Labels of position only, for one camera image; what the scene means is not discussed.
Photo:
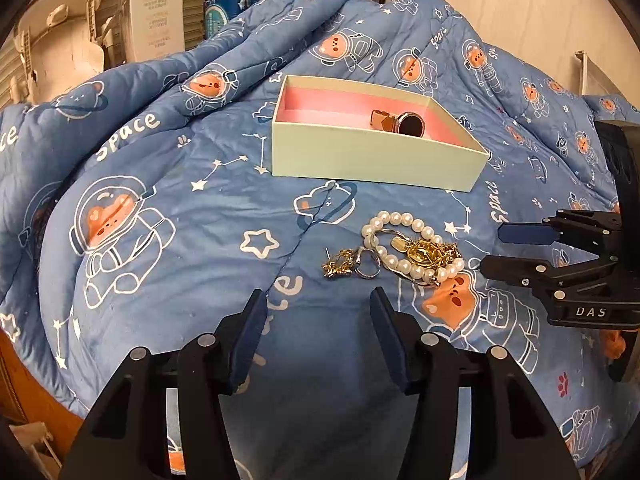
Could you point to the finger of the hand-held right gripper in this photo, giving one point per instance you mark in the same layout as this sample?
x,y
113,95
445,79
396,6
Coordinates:
x,y
525,233
515,270

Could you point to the blue tissue pack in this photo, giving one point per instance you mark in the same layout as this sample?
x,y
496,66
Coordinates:
x,y
225,10

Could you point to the blue astronaut bear printed blanket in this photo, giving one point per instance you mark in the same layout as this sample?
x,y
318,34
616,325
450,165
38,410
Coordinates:
x,y
200,240

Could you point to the white baby high chair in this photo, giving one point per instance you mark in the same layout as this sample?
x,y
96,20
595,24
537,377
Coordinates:
x,y
55,45

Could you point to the tall white carton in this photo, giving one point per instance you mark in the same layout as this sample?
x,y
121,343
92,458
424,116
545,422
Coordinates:
x,y
152,15

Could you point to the person's right hand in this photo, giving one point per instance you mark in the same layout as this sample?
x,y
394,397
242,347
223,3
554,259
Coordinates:
x,y
614,345

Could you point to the pale green box pink inside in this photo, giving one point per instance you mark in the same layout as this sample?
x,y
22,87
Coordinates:
x,y
360,157

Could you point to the rose gold wrist watch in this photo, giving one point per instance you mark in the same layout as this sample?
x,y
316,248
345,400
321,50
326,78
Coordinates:
x,y
407,124

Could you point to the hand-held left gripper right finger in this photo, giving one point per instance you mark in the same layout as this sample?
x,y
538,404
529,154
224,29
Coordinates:
x,y
390,340

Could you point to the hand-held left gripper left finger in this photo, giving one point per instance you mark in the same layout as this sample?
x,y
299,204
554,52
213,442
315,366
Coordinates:
x,y
250,340

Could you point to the gold earring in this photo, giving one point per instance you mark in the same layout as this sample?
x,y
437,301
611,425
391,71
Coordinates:
x,y
337,262

